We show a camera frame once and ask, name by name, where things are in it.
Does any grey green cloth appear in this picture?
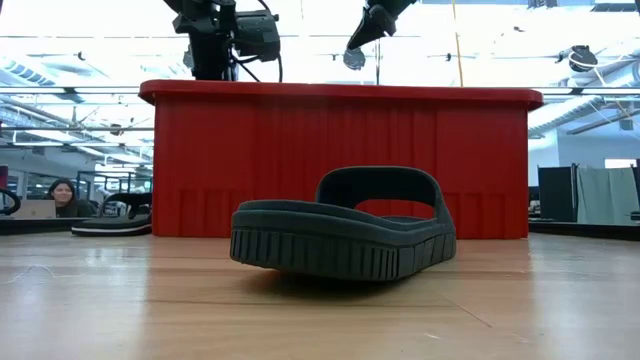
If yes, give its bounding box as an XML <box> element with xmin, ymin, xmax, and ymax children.
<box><xmin>575</xmin><ymin>165</ymin><xmax>640</xmax><ymax>225</ymax></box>

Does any black panel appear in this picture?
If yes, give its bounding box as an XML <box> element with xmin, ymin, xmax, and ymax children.
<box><xmin>537</xmin><ymin>165</ymin><xmax>577</xmax><ymax>224</ymax></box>

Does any black slide sandal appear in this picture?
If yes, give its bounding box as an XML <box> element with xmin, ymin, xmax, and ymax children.
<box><xmin>229</xmin><ymin>165</ymin><xmax>458</xmax><ymax>283</ymax></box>

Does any black flip-flop sandal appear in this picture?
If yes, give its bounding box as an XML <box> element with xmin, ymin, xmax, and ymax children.
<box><xmin>70</xmin><ymin>191</ymin><xmax>153</xmax><ymax>238</ymax></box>

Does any black aluminium frame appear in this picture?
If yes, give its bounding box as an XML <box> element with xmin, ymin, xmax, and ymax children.
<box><xmin>0</xmin><ymin>217</ymin><xmax>76</xmax><ymax>237</ymax></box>
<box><xmin>528</xmin><ymin>219</ymin><xmax>640</xmax><ymax>242</ymax></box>

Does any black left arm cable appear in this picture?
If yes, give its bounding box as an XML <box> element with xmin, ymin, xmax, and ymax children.
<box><xmin>227</xmin><ymin>47</ymin><xmax>284</xmax><ymax>84</ymax></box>

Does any red plastic bin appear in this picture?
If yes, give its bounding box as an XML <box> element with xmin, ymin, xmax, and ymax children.
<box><xmin>138</xmin><ymin>79</ymin><xmax>545</xmax><ymax>239</ymax></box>

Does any beige laptop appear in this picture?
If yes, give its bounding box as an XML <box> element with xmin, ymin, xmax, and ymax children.
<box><xmin>10</xmin><ymin>199</ymin><xmax>58</xmax><ymax>220</ymax></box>

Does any person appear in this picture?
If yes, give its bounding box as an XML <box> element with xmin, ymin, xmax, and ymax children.
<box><xmin>45</xmin><ymin>177</ymin><xmax>96</xmax><ymax>219</ymax></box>

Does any black curved cable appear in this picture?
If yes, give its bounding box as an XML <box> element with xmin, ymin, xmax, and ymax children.
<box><xmin>0</xmin><ymin>186</ymin><xmax>23</xmax><ymax>217</ymax></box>

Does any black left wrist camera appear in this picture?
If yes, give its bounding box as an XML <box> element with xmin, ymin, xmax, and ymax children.
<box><xmin>233</xmin><ymin>9</ymin><xmax>282</xmax><ymax>64</ymax></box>

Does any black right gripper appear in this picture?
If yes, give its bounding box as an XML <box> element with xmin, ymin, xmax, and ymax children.
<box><xmin>345</xmin><ymin>0</ymin><xmax>417</xmax><ymax>51</ymax></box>

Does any black round ceiling fixture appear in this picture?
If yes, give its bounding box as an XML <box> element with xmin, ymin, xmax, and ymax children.
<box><xmin>568</xmin><ymin>44</ymin><xmax>600</xmax><ymax>74</ymax></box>
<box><xmin>342</xmin><ymin>47</ymin><xmax>368</xmax><ymax>72</ymax></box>

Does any yellow hanging cable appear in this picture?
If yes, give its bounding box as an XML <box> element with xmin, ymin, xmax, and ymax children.
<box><xmin>451</xmin><ymin>0</ymin><xmax>465</xmax><ymax>87</ymax></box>

